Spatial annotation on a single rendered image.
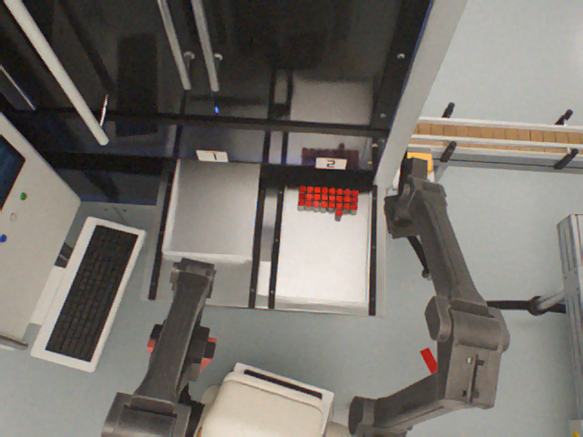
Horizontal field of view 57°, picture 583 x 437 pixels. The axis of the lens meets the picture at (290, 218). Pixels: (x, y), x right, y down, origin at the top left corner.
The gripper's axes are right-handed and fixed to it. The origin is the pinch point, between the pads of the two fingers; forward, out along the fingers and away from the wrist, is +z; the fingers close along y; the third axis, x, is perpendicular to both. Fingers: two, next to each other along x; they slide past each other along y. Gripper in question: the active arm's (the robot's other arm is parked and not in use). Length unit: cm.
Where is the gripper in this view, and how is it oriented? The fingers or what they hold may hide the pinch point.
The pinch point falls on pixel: (394, 225)
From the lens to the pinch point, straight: 136.1
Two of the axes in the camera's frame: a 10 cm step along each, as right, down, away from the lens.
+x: -9.9, 1.6, -0.4
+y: -1.6, -9.4, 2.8
